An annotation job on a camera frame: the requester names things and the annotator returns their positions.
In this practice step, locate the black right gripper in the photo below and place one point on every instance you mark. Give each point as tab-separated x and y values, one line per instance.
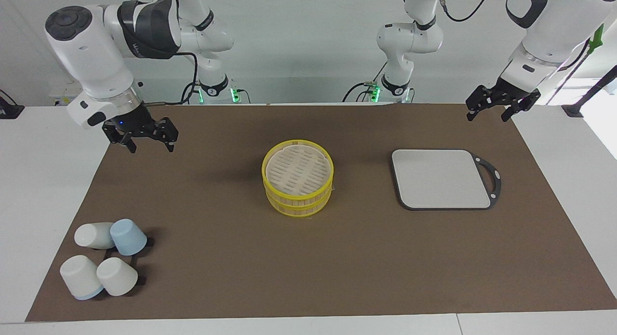
126	122

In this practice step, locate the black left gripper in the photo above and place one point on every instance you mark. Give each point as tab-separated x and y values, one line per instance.
510	91

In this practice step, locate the yellow bamboo steamer lid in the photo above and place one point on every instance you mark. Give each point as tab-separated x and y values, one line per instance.
299	168

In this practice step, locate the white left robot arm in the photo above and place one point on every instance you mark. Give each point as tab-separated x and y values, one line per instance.
554	31

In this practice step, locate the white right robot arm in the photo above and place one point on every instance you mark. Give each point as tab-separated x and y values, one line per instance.
91	55

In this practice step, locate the yellow bamboo steamer base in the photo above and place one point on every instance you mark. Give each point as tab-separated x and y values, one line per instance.
299	210

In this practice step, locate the black stand with foot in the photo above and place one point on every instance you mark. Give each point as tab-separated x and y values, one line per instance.
573	111

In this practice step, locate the white cardboard box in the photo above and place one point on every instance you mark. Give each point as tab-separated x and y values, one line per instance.
60	93

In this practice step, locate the green lit base connector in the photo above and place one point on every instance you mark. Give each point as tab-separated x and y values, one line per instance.
234	94
375	91

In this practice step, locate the light blue plastic cup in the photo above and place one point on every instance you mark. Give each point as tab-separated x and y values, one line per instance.
127	236

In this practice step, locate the green tipped pole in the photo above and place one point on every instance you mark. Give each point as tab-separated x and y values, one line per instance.
596	38

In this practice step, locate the white plastic cup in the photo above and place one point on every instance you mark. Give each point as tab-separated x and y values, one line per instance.
91	234
79	276

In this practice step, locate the black table clamp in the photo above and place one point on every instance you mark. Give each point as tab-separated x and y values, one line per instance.
9	112

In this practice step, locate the cream plastic cup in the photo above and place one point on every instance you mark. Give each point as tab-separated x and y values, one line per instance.
117	276

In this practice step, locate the black cup rack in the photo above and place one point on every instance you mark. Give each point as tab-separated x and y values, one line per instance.
140	279

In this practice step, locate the brown table mat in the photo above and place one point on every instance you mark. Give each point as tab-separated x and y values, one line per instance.
337	267

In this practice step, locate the white cutting board grey frame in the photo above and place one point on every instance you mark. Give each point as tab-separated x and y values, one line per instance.
443	180

